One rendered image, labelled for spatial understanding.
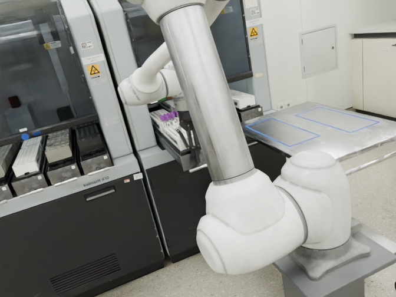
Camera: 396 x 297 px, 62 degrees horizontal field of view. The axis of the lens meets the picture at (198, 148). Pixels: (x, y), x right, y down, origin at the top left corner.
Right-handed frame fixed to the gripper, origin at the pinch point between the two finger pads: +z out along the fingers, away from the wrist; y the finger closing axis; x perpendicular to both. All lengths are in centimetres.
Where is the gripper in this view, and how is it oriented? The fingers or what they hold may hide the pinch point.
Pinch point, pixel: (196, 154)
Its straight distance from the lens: 139.1
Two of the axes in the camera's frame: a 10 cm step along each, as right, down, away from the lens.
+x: 3.5, 2.8, -8.9
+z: 1.9, 9.1, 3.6
